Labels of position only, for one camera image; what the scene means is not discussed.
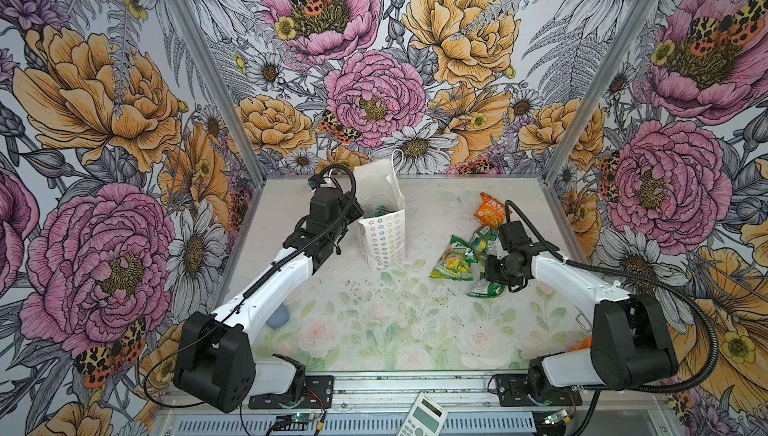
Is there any metal wire clip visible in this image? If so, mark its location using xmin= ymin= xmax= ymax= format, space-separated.
xmin=576 ymin=314 xmax=592 ymax=332

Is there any white paper bag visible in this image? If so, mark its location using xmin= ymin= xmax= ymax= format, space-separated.
xmin=354 ymin=149 xmax=406 ymax=271

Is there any yellow green snack packet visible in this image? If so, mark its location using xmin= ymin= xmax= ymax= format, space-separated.
xmin=430 ymin=236 xmax=476 ymax=281

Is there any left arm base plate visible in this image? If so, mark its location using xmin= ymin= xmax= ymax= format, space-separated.
xmin=247 ymin=375 xmax=335 ymax=410

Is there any blue grey oval case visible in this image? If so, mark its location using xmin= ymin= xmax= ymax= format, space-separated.
xmin=266 ymin=304 xmax=290 ymax=330

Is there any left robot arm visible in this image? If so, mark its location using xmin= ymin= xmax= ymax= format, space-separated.
xmin=173 ymin=165 xmax=363 ymax=413

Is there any aluminium front rail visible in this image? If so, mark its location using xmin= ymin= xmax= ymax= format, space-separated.
xmin=152 ymin=368 xmax=670 ymax=416

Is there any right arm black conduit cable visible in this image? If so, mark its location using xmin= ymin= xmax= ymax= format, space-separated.
xmin=503 ymin=200 xmax=720 ymax=394

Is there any teal Fox's candy packet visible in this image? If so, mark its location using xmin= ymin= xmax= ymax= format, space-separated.
xmin=368 ymin=205 xmax=395 ymax=219

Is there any orange red snack packet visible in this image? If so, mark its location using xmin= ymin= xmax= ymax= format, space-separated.
xmin=474 ymin=192 xmax=506 ymax=228

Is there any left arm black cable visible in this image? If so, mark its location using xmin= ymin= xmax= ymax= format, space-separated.
xmin=136 ymin=164 xmax=359 ymax=409

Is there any green circuit board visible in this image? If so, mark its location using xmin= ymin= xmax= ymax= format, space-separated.
xmin=272 ymin=412 xmax=327 ymax=432

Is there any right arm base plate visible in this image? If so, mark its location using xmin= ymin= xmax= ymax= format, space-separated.
xmin=486 ymin=373 xmax=583 ymax=408

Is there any white calculator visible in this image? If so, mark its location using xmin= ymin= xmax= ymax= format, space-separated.
xmin=397 ymin=393 xmax=448 ymax=436

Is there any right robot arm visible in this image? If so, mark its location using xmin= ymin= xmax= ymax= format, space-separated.
xmin=485 ymin=221 xmax=678 ymax=401

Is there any orange bottle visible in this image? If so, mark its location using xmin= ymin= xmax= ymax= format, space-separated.
xmin=568 ymin=337 xmax=592 ymax=352

